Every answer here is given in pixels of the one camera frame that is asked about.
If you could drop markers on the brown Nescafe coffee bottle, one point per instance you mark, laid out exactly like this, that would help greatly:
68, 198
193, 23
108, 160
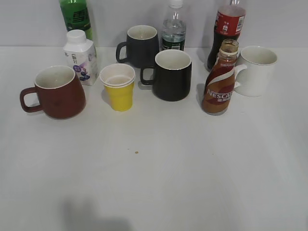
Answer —
220, 82

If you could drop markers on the dark grey mug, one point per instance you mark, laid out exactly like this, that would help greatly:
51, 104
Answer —
140, 47

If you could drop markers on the clear water bottle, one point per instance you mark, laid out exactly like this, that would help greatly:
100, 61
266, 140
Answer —
174, 27

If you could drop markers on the red ceramic mug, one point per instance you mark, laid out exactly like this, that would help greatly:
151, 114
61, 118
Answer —
59, 91

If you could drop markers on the green soda bottle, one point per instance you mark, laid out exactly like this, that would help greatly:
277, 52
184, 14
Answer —
76, 16

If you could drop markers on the white ceramic mug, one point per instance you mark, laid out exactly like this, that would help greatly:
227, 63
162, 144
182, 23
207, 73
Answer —
254, 69

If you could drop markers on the cola bottle red label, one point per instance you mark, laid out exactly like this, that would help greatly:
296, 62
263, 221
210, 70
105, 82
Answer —
228, 25

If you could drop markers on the yellow paper cup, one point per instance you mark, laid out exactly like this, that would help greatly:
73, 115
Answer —
118, 81

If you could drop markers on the black ceramic mug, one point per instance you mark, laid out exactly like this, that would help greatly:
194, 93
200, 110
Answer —
172, 74

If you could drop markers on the white yogurt carton bottle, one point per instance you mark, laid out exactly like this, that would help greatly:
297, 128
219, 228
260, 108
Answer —
81, 56

